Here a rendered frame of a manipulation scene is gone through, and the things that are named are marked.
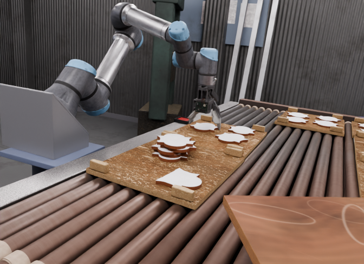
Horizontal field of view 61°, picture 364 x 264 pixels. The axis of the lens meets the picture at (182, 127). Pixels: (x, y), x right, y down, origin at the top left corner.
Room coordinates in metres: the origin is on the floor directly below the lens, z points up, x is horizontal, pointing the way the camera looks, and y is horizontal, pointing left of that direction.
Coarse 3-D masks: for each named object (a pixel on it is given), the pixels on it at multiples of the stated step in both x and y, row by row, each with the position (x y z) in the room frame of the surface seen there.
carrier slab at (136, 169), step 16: (144, 144) 1.07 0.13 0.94; (112, 160) 0.89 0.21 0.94; (128, 160) 0.91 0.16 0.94; (144, 160) 0.92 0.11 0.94; (160, 160) 0.93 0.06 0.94; (192, 160) 0.95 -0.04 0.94; (208, 160) 0.97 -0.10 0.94; (224, 160) 0.98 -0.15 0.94; (240, 160) 1.00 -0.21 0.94; (112, 176) 0.78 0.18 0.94; (128, 176) 0.79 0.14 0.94; (144, 176) 0.80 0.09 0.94; (160, 176) 0.81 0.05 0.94; (208, 176) 0.83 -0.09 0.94; (224, 176) 0.85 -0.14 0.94; (144, 192) 0.73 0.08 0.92; (160, 192) 0.71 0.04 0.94; (208, 192) 0.74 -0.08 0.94; (192, 208) 0.67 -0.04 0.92
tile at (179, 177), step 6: (168, 174) 0.80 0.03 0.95; (174, 174) 0.80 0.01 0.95; (180, 174) 0.81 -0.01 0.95; (186, 174) 0.81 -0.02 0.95; (192, 174) 0.81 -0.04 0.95; (198, 174) 0.82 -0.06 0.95; (156, 180) 0.75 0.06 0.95; (162, 180) 0.76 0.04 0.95; (168, 180) 0.76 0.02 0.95; (174, 180) 0.76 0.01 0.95; (180, 180) 0.77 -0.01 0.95; (186, 180) 0.77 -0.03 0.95; (192, 180) 0.77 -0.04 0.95; (198, 180) 0.78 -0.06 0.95; (168, 186) 0.74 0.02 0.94; (186, 186) 0.74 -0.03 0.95; (192, 186) 0.74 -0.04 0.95; (198, 186) 0.75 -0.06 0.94
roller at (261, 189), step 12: (300, 132) 1.57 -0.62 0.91; (288, 144) 1.29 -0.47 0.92; (276, 156) 1.13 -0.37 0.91; (288, 156) 1.19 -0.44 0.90; (276, 168) 1.00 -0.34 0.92; (264, 180) 0.88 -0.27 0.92; (252, 192) 0.80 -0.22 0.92; (264, 192) 0.81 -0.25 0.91; (228, 228) 0.61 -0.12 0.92; (228, 240) 0.56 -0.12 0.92; (240, 240) 0.58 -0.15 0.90; (216, 252) 0.52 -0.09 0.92; (228, 252) 0.53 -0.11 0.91
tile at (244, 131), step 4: (232, 128) 1.38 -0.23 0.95; (236, 128) 1.39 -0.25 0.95; (240, 128) 1.39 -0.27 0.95; (244, 128) 1.40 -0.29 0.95; (248, 128) 1.41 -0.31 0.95; (232, 132) 1.35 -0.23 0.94; (236, 132) 1.32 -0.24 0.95; (240, 132) 1.33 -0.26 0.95; (244, 132) 1.33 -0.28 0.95; (248, 132) 1.34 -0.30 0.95; (252, 132) 1.34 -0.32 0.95
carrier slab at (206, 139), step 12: (180, 132) 1.28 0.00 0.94; (192, 132) 1.30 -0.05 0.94; (204, 132) 1.31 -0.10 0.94; (216, 132) 1.33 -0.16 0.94; (228, 132) 1.35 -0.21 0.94; (264, 132) 1.41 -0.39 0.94; (204, 144) 1.13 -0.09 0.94; (216, 144) 1.15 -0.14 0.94; (240, 144) 1.18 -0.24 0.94; (252, 144) 1.19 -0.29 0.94
